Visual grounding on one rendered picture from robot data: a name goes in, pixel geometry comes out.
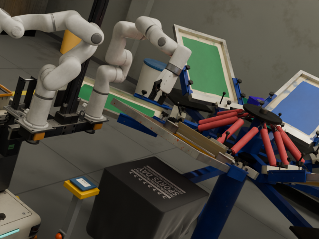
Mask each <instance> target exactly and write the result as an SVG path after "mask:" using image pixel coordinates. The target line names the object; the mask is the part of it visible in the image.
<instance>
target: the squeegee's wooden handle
mask: <svg viewBox="0 0 319 239"><path fill-rule="evenodd" d="M177 126H178V130H177V131H176V132H178V133H179V134H181V135H183V136H185V137H186V138H188V139H189V140H191V141H192V142H194V143H196V144H197V145H199V146H200V147H202V148H203V149H205V150H207V151H208V152H210V153H211V154H213V155H215V156H216V157H217V156H218V154H219V152H221V153H222V154H225V153H226V149H224V148H223V147H221V146H219V145H218V144H216V143H215V142H213V141H211V140H209V139H208V138H206V137H205V136H203V135H201V134H200V133H198V132H196V131H195V130H193V129H192V128H190V127H188V126H187V125H185V124H184V123H182V122H179V123H178V124H177ZM216 157H215V158H216Z"/></svg>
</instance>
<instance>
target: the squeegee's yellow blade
mask: <svg viewBox="0 0 319 239"><path fill-rule="evenodd" d="M173 134H174V133H173ZM174 135H176V136H177V137H179V138H180V139H182V140H183V141H185V142H187V143H188V144H190V145H191V146H193V147H195V148H196V149H198V150H199V151H201V152H202V153H204V154H206V155H208V156H210V157H212V158H214V159H215V157H213V156H211V155H210V154H208V153H207V152H205V151H203V150H202V149H200V148H198V147H197V146H195V145H194V144H192V143H191V142H189V141H187V140H186V139H184V138H183V137H181V136H180V135H178V134H174Z"/></svg>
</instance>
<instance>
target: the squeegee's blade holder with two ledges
mask: <svg viewBox="0 0 319 239"><path fill-rule="evenodd" d="M176 133H177V134H178V135H180V136H181V137H183V138H184V139H186V140H187V141H189V142H191V143H192V144H194V145H195V146H197V147H198V148H200V149H202V150H203V151H205V152H207V153H208V154H210V155H211V156H213V157H216V156H215V155H213V154H211V153H210V152H208V151H207V150H205V149H203V148H202V147H200V146H199V145H197V144H196V143H194V142H192V141H191V140H189V139H188V138H186V137H185V136H183V135H181V134H179V133H178V132H176Z"/></svg>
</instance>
